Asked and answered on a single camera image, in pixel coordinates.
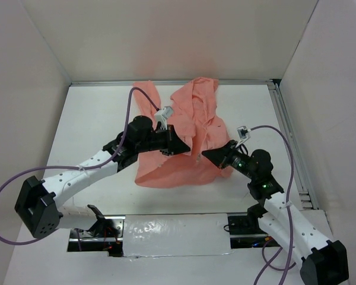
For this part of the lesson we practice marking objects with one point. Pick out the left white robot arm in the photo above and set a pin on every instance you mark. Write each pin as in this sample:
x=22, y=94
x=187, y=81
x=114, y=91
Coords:
x=39, y=202

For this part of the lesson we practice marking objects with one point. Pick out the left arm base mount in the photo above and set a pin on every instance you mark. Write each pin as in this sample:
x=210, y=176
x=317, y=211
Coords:
x=105, y=234

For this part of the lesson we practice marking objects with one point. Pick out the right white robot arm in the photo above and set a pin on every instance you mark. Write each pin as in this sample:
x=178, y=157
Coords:
x=319, y=259

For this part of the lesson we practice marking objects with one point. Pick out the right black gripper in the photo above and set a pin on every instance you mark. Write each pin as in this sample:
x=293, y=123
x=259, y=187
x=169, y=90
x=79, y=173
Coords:
x=219, y=155

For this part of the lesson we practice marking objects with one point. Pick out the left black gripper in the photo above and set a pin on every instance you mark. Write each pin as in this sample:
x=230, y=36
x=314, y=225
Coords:
x=173, y=143

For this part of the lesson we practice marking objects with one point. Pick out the white foil cover panel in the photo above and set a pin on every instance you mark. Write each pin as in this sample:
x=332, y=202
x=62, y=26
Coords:
x=176, y=235

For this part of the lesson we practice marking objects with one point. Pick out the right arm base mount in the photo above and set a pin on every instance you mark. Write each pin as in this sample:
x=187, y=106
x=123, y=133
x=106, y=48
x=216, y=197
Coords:
x=244, y=229

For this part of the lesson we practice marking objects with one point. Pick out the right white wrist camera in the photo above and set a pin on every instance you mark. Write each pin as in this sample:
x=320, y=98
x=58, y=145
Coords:
x=244, y=135

